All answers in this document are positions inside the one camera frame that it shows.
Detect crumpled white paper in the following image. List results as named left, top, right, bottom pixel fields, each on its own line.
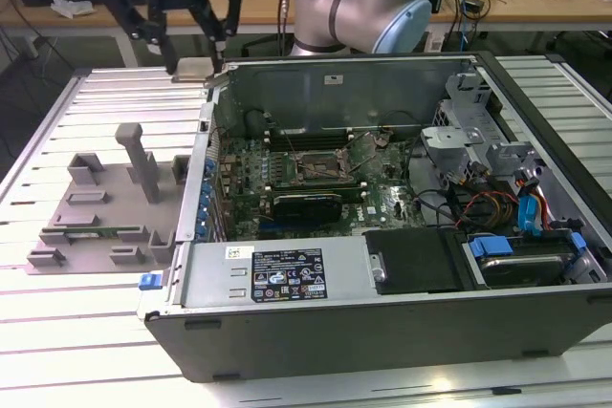
left=50, top=0, right=95, bottom=20

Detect green RAM stick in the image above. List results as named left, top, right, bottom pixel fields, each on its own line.
left=64, top=225, right=120, bottom=240

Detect perforated metal bracket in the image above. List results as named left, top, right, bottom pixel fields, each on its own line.
left=432, top=72, right=493, bottom=132

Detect silver power supply with label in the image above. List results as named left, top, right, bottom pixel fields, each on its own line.
left=181, top=238, right=372, bottom=309

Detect black cylinder board part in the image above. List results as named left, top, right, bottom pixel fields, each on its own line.
left=244, top=110, right=267, bottom=140

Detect black graphics card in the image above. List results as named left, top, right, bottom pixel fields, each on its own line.
left=272, top=192, right=344, bottom=230

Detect black disk bay cover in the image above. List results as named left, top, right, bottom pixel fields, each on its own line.
left=362, top=228, right=472, bottom=295

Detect long wooden desk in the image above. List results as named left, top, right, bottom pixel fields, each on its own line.
left=0, top=0, right=460, bottom=68

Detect CPU socket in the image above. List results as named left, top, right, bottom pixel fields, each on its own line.
left=295, top=152, right=346, bottom=183

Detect installed RAM sticks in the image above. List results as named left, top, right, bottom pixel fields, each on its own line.
left=265, top=182, right=367, bottom=204

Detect hard disk in blue carrier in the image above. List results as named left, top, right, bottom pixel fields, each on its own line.
left=461, top=230, right=587, bottom=288

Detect silver drive cage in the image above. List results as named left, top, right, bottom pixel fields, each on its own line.
left=420, top=125, right=484, bottom=175

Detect light grey case handle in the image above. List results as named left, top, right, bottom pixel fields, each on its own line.
left=203, top=71, right=231, bottom=90

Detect grey parts rack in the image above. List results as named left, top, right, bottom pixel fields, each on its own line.
left=26, top=123, right=192, bottom=276

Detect red yellow wire bundle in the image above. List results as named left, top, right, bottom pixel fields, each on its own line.
left=458, top=190, right=520, bottom=228

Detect blue flat data cable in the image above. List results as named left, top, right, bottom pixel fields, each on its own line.
left=518, top=192, right=544, bottom=237

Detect black open PC case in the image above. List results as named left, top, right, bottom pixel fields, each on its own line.
left=136, top=50, right=612, bottom=383

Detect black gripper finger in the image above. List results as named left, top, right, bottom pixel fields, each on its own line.
left=188, top=0, right=246, bottom=75
left=92, top=0, right=179, bottom=76

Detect black RAM slots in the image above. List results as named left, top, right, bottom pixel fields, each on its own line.
left=264, top=126, right=349, bottom=150

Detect green motherboard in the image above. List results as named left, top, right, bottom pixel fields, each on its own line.
left=209, top=130, right=426, bottom=240

